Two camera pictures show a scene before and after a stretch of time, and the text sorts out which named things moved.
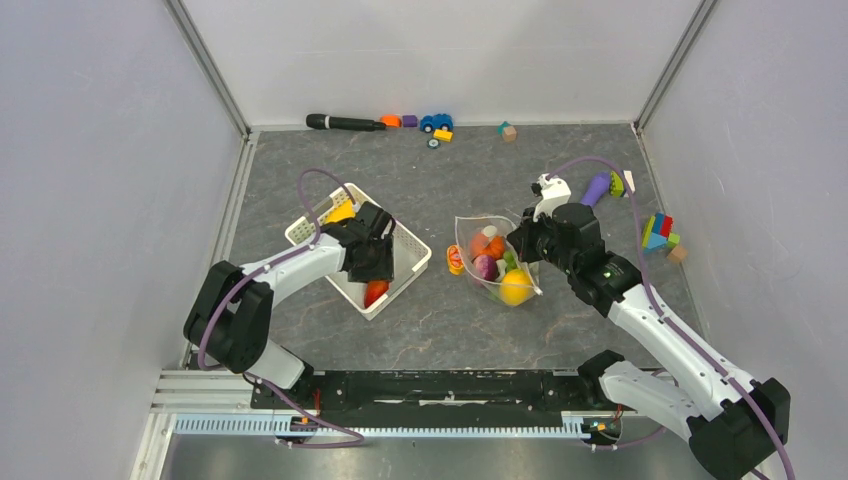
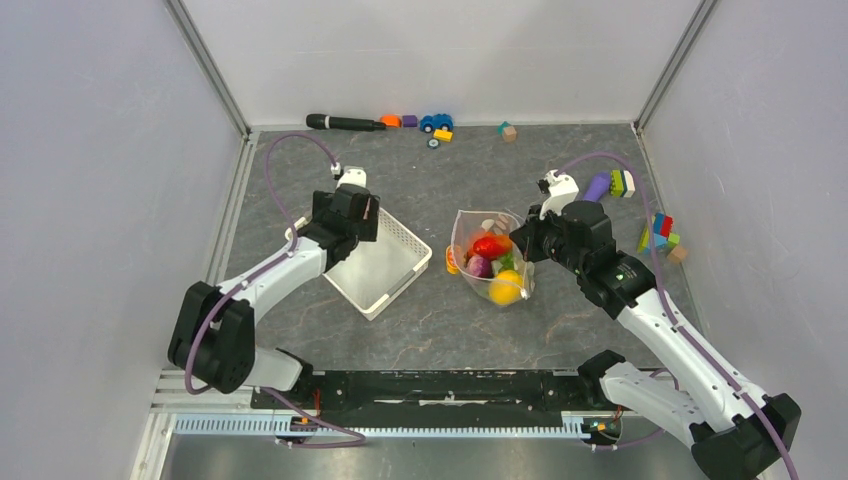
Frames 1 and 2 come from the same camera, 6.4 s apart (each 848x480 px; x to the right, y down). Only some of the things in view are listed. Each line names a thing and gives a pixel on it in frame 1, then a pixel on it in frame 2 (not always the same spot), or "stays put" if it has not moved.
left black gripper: (383, 270) to (367, 227)
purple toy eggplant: (596, 188) stays put
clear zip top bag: (491, 264) stays put
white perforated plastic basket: (411, 256) stays put
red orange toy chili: (374, 290) to (491, 245)
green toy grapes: (510, 259) stays put
